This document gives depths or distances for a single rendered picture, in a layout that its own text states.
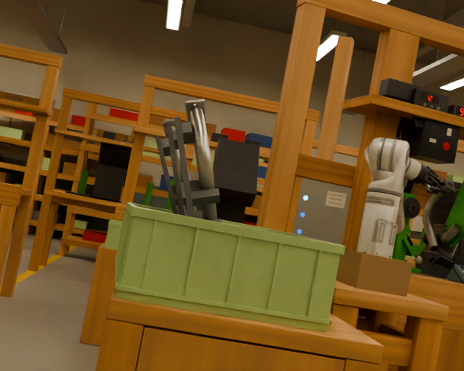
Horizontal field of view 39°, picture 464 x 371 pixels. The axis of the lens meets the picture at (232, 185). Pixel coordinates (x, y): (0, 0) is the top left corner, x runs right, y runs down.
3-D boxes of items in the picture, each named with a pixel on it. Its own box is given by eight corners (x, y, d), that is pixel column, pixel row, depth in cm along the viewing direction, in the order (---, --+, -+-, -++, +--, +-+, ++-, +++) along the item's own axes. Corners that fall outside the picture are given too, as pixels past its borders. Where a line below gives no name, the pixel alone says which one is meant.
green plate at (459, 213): (478, 241, 237) (500, 189, 240) (461, 231, 235) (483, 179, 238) (458, 238, 248) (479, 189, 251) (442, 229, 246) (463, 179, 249)
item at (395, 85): (418, 103, 264) (421, 86, 265) (386, 94, 260) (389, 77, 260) (409, 104, 271) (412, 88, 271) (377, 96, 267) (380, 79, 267)
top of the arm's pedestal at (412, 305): (447, 322, 170) (449, 306, 170) (333, 303, 162) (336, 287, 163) (389, 300, 201) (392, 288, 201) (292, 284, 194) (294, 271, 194)
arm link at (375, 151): (369, 202, 204) (401, 207, 200) (364, 157, 181) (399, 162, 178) (375, 177, 207) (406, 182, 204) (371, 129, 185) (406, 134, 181)
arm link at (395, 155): (412, 144, 188) (401, 204, 186) (378, 140, 191) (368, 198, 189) (409, 138, 179) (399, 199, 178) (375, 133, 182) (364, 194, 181)
